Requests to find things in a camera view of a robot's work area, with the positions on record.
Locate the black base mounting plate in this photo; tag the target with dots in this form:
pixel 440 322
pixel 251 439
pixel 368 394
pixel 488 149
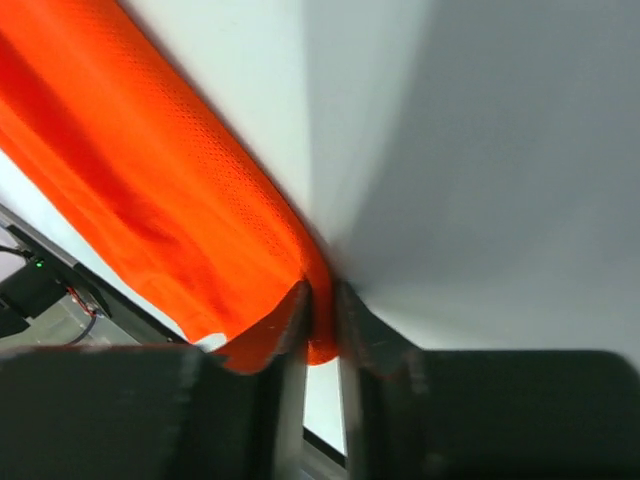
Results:
pixel 122 311

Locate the orange t shirt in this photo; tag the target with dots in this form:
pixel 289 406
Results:
pixel 123 147

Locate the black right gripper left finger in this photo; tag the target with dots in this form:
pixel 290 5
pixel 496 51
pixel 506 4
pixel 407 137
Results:
pixel 161 412

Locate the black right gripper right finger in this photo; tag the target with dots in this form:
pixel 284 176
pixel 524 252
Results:
pixel 412 413

